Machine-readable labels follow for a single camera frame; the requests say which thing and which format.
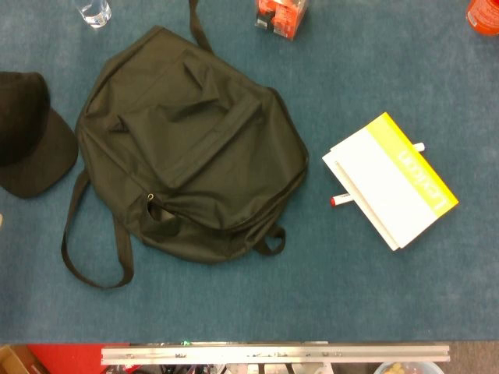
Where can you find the black fabric backpack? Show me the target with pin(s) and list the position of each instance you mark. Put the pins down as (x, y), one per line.
(187, 136)

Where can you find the white book with yellow spine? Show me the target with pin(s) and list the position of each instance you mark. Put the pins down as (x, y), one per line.
(390, 183)

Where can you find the white marker with red cap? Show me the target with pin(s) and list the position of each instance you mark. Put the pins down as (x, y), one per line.
(340, 200)

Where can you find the blue felt table mat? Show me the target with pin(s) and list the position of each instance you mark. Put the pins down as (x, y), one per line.
(273, 296)

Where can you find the clear box with red parts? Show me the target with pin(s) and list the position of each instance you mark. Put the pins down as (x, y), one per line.
(280, 17)

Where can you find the white marker with blue cap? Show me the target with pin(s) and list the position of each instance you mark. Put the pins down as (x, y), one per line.
(418, 147)

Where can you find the black baseball cap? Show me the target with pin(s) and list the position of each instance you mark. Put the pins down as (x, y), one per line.
(27, 148)

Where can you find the clear glass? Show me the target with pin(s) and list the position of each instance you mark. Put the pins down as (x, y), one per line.
(94, 11)

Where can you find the clear plastic tub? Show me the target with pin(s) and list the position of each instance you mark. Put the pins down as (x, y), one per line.
(405, 368)

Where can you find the red box under table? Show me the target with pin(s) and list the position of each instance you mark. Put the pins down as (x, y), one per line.
(70, 358)

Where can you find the orange-red round canister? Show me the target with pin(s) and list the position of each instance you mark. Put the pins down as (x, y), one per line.
(485, 15)

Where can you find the brown cardboard box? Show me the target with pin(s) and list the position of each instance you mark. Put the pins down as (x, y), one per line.
(13, 362)

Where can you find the aluminium profile rail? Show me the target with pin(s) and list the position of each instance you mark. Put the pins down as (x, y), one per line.
(273, 354)

